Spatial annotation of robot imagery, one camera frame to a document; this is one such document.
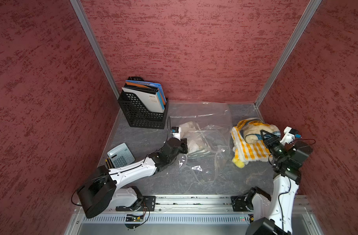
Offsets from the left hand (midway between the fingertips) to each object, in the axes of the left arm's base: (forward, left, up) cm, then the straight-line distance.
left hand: (186, 142), depth 82 cm
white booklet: (+25, +23, +9) cm, 35 cm away
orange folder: (+34, +37, +15) cm, 53 cm away
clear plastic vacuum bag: (+10, -14, -1) cm, 17 cm away
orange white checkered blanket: (-4, -34, -4) cm, 35 cm away
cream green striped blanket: (+3, -8, -9) cm, 12 cm away
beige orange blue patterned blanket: (+1, -34, +11) cm, 35 cm away
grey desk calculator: (-4, +41, -12) cm, 43 cm away
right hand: (-1, -36, +11) cm, 38 cm away
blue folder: (+34, +17, +5) cm, 38 cm away
